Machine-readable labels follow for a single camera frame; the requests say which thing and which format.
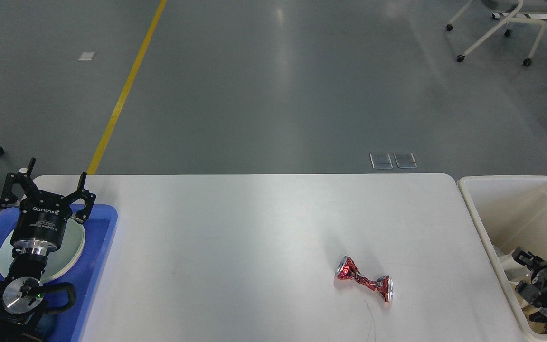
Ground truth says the silver foil bag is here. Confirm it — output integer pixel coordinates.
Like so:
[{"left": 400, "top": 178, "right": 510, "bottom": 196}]
[{"left": 493, "top": 245, "right": 531, "bottom": 283}]

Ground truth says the white paper cup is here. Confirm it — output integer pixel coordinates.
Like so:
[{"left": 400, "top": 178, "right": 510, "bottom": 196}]
[{"left": 498, "top": 255, "right": 522, "bottom": 270}]

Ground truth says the brown paper bag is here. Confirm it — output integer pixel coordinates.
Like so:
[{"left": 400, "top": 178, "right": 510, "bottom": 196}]
[{"left": 522, "top": 307, "right": 547, "bottom": 334}]

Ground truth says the blue plastic tray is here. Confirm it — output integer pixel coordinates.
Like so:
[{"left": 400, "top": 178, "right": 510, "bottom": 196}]
[{"left": 0, "top": 204, "right": 118, "bottom": 342}]

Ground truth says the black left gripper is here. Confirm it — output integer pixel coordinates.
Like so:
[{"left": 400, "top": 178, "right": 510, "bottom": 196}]
[{"left": 0, "top": 158, "right": 97, "bottom": 257}]

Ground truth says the floor outlet cover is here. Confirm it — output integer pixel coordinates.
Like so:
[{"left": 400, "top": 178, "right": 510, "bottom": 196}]
[
  {"left": 394, "top": 153, "right": 418, "bottom": 169},
  {"left": 369, "top": 153, "right": 394, "bottom": 170}
]

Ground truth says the floor outlet cover right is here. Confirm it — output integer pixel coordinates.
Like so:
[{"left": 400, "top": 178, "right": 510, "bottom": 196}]
[{"left": 394, "top": 153, "right": 418, "bottom": 169}]

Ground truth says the red foil wrapper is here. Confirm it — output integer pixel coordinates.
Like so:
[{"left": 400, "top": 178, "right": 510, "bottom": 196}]
[{"left": 335, "top": 255, "right": 394, "bottom": 304}]

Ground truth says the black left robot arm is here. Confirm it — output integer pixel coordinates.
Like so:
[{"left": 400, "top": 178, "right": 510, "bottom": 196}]
[{"left": 0, "top": 158, "right": 96, "bottom": 342}]

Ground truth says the white plastic bin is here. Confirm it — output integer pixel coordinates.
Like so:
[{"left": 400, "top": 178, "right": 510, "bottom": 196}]
[{"left": 458, "top": 175, "right": 547, "bottom": 342}]

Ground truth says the light green plate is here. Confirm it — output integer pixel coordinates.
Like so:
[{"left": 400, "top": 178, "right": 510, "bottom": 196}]
[{"left": 0, "top": 220, "right": 85, "bottom": 283}]

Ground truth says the white office chair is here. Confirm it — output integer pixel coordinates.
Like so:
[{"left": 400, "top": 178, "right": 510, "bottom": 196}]
[{"left": 455, "top": 0, "right": 547, "bottom": 67}]

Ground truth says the floor outlet cover left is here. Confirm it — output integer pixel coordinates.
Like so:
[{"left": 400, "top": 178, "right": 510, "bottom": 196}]
[{"left": 369, "top": 153, "right": 394, "bottom": 170}]

